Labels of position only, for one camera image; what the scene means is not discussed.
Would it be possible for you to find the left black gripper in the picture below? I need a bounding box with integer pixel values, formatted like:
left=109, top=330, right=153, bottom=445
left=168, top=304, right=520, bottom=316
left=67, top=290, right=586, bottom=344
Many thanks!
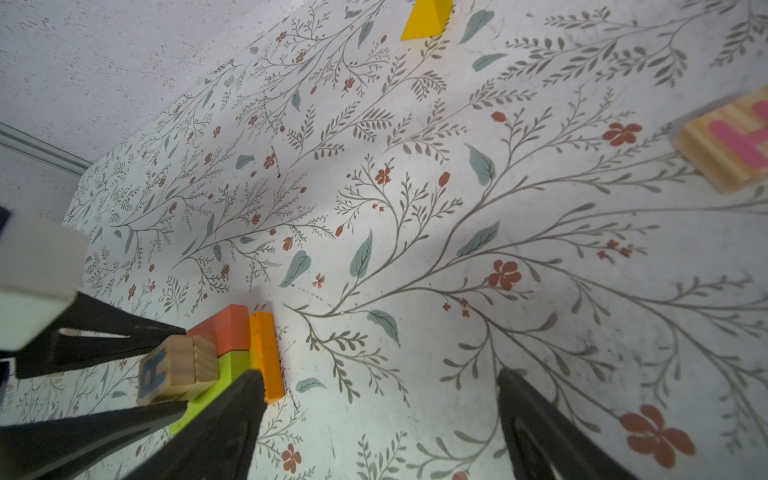
left=1, top=207, right=187, bottom=479

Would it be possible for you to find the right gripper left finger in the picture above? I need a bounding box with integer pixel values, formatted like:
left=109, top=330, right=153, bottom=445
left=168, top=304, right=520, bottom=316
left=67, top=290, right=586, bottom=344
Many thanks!
left=128, top=370, right=267, bottom=479

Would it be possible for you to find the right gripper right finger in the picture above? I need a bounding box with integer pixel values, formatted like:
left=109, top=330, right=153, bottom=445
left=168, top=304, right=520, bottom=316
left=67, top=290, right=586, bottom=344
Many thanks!
left=497, top=368, right=635, bottom=479

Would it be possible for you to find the green wood block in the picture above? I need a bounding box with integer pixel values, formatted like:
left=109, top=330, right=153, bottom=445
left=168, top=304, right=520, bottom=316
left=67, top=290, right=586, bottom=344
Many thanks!
left=169, top=351, right=251, bottom=436

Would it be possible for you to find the letter R wood cube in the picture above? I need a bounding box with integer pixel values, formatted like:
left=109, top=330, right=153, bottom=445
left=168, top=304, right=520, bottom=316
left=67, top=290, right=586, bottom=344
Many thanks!
left=136, top=335, right=219, bottom=406

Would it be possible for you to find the orange yellow wood block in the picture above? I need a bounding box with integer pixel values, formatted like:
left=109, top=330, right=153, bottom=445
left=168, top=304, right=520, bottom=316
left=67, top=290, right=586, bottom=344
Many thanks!
left=249, top=311, right=285, bottom=405

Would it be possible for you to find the red orange wood block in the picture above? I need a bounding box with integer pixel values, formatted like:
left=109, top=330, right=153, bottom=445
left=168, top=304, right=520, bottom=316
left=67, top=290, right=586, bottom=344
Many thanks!
left=187, top=304, right=250, bottom=357

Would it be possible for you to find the yellow triangle wood block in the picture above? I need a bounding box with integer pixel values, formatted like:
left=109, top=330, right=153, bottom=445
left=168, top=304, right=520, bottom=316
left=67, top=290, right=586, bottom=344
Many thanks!
left=401, top=0, right=453, bottom=40

